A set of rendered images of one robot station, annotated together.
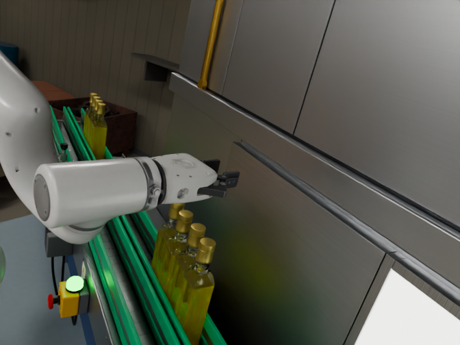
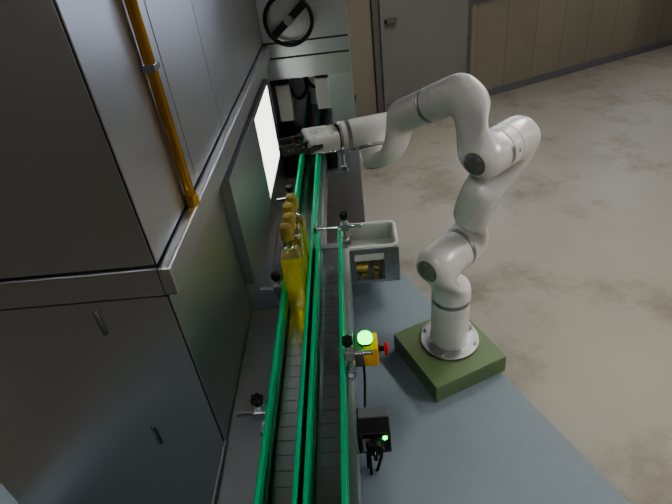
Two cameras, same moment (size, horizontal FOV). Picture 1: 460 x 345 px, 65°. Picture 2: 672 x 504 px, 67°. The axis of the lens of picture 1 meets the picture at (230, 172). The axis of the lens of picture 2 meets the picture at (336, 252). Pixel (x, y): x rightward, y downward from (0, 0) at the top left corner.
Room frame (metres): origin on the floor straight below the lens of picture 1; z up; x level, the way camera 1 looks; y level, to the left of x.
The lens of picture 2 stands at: (1.65, 0.98, 2.07)
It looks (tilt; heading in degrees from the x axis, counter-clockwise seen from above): 35 degrees down; 219
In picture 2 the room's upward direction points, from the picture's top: 8 degrees counter-clockwise
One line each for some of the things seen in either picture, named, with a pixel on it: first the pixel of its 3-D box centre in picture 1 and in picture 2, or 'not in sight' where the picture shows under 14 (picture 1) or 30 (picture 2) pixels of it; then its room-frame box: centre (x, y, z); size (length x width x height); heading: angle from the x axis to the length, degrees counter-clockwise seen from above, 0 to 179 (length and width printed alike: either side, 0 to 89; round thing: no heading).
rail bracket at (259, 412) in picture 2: not in sight; (252, 416); (1.21, 0.31, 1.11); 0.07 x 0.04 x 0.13; 125
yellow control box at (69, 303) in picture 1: (72, 298); (367, 350); (0.79, 0.34, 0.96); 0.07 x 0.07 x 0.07; 35
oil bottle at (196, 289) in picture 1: (191, 307); (299, 242); (0.65, 0.01, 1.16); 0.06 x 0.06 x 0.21; 35
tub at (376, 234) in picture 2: not in sight; (367, 243); (0.32, 0.05, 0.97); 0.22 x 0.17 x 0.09; 125
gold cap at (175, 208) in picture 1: (176, 209); (286, 232); (0.79, 0.10, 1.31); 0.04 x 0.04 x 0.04
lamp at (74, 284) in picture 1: (74, 283); (364, 337); (0.79, 0.34, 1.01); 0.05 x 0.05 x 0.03
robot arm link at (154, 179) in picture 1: (142, 184); (343, 135); (0.51, 0.13, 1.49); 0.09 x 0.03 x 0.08; 49
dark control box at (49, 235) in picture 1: (59, 239); (374, 430); (1.01, 0.50, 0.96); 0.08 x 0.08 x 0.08; 35
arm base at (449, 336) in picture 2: not in sight; (450, 319); (0.51, 0.48, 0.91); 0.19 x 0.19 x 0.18
